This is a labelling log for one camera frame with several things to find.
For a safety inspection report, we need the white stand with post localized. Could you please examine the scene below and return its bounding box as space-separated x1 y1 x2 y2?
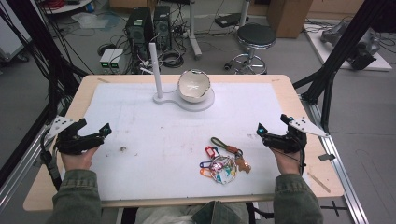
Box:
148 42 216 112

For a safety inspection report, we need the coiled black cable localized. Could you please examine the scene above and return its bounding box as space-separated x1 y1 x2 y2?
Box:
160 49 185 69

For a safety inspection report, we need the green strap keychain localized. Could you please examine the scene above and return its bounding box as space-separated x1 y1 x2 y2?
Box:
210 136 252 175

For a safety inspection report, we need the person's left hand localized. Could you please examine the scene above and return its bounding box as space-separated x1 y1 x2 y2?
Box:
60 146 101 173

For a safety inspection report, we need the long wooden stick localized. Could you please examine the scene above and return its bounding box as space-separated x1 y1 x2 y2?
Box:
306 171 332 194

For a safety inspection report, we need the white foam mat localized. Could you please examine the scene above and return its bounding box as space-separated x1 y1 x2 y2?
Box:
88 81 308 202

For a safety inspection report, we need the small black computer tower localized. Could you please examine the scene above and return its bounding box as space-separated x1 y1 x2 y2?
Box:
153 5 173 50

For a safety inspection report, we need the person's lap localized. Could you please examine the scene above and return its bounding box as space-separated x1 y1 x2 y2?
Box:
134 200 250 224

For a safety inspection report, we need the round white table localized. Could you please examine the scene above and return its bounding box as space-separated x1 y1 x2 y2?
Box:
42 0 95 15

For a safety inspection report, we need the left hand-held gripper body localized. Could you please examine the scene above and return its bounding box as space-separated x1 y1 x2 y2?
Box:
46 115 106 156

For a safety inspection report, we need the clear plastic sheet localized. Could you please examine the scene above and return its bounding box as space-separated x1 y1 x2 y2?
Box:
71 11 121 31

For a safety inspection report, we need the grey machine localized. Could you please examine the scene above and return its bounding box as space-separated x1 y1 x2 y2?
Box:
319 18 381 71

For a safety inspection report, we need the aluminium rail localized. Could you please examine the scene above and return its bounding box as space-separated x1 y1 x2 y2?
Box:
299 92 370 224
0 123 56 213

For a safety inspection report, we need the black metal frame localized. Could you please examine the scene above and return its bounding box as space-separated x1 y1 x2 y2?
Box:
292 0 396 135

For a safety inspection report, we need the large black computer tower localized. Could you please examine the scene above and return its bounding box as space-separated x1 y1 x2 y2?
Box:
125 7 155 62

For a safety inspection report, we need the black flat device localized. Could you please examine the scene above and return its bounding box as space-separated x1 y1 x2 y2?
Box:
214 12 250 29

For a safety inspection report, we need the white platform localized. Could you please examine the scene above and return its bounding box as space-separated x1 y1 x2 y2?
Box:
303 22 393 73

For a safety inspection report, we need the black tape piece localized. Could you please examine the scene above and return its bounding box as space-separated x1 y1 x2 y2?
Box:
318 152 337 162

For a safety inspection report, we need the white power supply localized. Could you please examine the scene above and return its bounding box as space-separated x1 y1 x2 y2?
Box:
109 49 125 72
99 49 115 72

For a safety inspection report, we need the white bowl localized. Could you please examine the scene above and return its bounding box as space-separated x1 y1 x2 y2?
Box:
177 68 212 105

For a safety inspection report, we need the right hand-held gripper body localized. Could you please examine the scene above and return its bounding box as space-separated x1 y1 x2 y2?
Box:
262 116 331 154

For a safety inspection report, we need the left hand-held gripper cable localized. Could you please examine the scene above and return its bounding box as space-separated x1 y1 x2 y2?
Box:
39 129 64 191

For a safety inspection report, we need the person's right hand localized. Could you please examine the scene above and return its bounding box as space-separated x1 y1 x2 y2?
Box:
269 147 304 176

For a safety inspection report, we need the brown wooden cabinet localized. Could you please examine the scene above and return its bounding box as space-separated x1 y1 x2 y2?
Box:
266 0 314 39

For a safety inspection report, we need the white metal stand leg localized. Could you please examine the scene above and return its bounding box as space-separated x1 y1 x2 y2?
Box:
186 0 204 61

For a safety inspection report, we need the right hand-held gripper cable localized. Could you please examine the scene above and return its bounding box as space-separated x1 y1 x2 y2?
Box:
274 136 308 175

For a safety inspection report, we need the black round stool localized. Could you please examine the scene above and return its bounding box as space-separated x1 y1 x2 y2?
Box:
223 23 277 75

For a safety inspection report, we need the hand-held gripper cable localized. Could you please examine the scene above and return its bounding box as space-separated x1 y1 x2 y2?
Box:
274 136 308 175
39 129 64 191

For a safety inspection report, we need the black frame with cables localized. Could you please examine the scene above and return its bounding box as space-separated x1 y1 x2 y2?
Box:
0 0 89 188

